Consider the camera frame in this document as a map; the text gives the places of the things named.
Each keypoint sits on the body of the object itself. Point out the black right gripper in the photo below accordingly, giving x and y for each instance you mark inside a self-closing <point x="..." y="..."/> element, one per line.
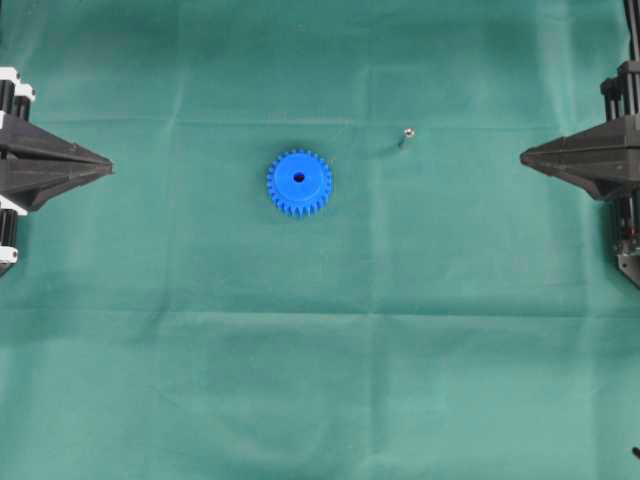
<point x="620" y="136"/>

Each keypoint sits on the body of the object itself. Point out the grey metal shaft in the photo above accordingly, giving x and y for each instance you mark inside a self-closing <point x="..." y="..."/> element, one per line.
<point x="407" y="135"/>

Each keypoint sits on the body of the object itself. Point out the blue plastic gear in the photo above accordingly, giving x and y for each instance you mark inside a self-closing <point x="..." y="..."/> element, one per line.
<point x="299" y="183"/>

